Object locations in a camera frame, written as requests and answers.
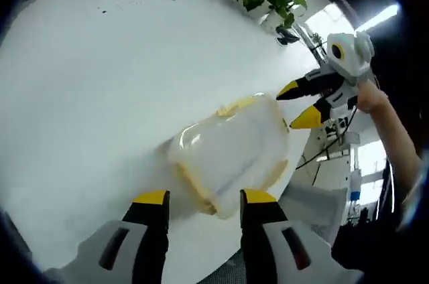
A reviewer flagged small black device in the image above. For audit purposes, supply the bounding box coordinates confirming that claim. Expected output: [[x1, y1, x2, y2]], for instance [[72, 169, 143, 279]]
[[275, 27, 300, 46]]

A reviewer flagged white plant pot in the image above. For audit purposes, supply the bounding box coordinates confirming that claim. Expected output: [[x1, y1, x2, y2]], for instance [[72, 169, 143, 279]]
[[259, 1, 306, 29]]

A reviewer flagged black cable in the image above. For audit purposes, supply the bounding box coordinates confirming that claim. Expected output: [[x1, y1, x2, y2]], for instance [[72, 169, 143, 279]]
[[294, 104, 358, 169]]

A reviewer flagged person's body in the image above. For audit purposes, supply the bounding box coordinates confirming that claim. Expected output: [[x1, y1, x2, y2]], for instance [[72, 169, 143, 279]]
[[330, 158, 429, 267]]

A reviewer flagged person's right hand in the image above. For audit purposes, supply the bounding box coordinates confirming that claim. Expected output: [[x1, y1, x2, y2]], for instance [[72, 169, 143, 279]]
[[355, 79, 390, 114]]

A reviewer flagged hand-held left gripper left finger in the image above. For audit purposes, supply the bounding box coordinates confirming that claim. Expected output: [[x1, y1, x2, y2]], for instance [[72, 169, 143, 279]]
[[45, 189, 170, 284]]

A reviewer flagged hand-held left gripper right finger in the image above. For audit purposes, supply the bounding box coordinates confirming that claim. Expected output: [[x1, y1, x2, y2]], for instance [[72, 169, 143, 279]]
[[239, 188, 365, 284]]

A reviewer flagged clear plastic buckle container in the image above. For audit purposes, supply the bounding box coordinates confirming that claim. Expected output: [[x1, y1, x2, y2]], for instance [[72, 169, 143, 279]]
[[166, 92, 291, 221]]

